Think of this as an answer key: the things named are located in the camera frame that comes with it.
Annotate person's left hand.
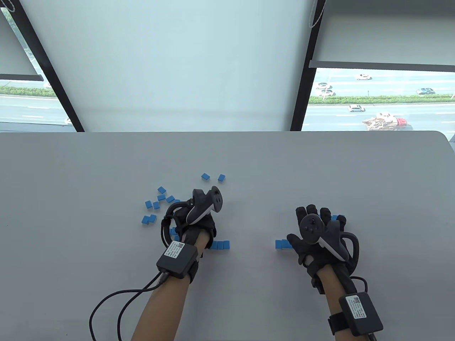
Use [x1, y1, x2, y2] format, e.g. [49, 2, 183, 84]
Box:
[162, 186, 224, 256]

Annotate person's right hand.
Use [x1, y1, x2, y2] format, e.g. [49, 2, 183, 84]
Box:
[287, 204, 359, 294]

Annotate blue mahjong tiles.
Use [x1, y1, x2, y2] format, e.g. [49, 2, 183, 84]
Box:
[141, 173, 226, 241]

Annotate person's left forearm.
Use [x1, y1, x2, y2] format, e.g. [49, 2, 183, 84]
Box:
[131, 229, 211, 341]

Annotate person's right forearm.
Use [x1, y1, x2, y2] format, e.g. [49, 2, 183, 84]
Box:
[316, 265, 370, 341]

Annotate black and white hand controller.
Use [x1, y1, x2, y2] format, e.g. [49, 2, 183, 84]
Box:
[299, 214, 350, 261]
[187, 186, 224, 225]

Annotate wide white roller blind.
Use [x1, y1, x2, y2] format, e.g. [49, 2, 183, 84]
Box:
[20, 0, 318, 132]

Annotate green roadside hedge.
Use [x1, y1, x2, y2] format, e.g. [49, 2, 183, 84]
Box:
[0, 85, 57, 98]
[308, 94, 455, 105]

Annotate grey roller blind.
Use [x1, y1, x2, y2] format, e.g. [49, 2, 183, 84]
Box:
[0, 14, 45, 81]
[309, 0, 455, 70]

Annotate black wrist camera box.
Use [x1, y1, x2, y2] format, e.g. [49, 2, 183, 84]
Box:
[328, 292, 384, 336]
[156, 240, 199, 283]

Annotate black window frame post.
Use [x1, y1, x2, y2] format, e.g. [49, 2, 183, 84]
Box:
[9, 0, 86, 132]
[290, 0, 327, 132]

